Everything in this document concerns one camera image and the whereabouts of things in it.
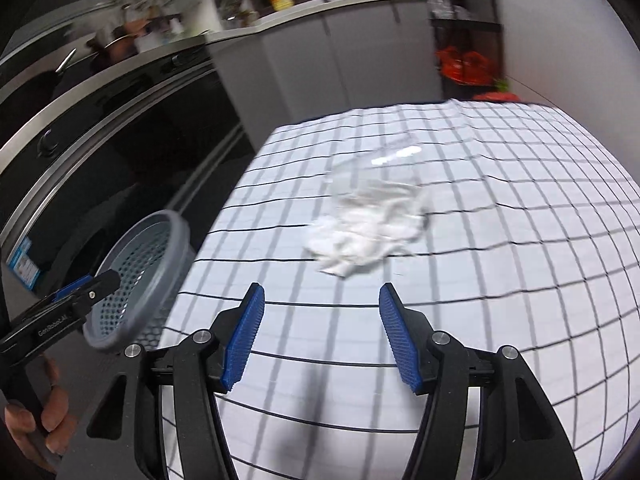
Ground grey perforated plastic basket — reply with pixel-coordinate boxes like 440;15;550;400
82;210;193;354

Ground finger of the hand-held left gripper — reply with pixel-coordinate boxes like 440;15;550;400
69;269;121;312
52;274;96;304

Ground person's left hand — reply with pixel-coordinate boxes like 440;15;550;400
2;356;76;473

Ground white tissue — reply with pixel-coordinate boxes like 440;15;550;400
305;185;434;279

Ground white black-grid tablecloth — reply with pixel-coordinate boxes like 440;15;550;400
150;97;640;480

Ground clear plastic cup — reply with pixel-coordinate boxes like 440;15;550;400
327;142;434;211

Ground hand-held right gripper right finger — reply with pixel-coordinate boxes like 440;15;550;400
378;282;583;480

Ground grey kitchen cabinets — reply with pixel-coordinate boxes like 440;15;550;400
207;0;446;126

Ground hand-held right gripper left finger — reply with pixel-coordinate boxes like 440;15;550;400
86;282;265;480

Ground red plant pot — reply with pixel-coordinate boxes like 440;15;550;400
472;80;521;104

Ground copper cooking pot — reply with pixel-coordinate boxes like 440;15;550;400
90;20;151;62

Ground white plastic bag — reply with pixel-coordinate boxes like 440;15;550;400
430;0;464;19

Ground red plastic bag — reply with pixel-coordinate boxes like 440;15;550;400
462;51;497;86
434;46;468;81

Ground pale kitchen counter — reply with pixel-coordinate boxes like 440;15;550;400
135;0;431;57

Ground black built-in oven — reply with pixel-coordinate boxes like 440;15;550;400
0;25;251;321

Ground black metal shelf rack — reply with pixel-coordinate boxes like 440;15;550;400
420;0;504;101

